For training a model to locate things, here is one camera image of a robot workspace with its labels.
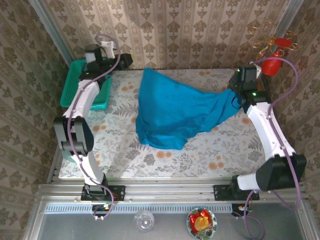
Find floral tablecloth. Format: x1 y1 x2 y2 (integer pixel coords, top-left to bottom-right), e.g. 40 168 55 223
58 68 288 180

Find red foil candy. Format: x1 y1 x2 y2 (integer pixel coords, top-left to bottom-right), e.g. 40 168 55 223
189 209 211 227

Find yellow wrapped candy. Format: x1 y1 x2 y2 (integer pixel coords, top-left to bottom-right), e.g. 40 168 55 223
194 216 210 232

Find pale green round coaster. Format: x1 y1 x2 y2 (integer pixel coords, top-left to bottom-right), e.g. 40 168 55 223
61 149 76 163

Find red and gold ornament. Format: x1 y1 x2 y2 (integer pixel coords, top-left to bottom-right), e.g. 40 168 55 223
248 21 302 66

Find aluminium corner post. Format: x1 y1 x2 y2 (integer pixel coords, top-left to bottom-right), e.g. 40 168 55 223
28 0 75 67
259 0 305 73

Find red goblet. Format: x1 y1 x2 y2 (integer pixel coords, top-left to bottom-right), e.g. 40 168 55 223
260 37 294 77

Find clear glass cup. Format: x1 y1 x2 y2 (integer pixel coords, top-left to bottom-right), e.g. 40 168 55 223
132 209 155 233

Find leaf patterned bowl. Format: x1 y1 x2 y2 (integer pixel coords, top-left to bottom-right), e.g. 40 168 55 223
186 206 218 240

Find aluminium front rail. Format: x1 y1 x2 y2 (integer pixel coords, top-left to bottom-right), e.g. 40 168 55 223
37 177 308 203

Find black controller board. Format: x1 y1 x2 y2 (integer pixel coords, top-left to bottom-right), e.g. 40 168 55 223
231 203 254 218
91 203 112 218

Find blue t-shirt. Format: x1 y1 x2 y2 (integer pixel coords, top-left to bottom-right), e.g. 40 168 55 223
134 67 245 151

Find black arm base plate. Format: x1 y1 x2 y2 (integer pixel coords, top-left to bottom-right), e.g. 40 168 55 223
213 184 260 202
80 184 126 202

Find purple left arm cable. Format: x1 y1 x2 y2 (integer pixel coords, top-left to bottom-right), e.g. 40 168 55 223
66 33 122 222

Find grey slotted cable duct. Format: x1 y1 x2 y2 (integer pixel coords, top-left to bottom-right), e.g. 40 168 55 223
43 202 234 215

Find teal plastic basket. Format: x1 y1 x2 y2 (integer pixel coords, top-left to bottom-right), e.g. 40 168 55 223
59 59 113 112

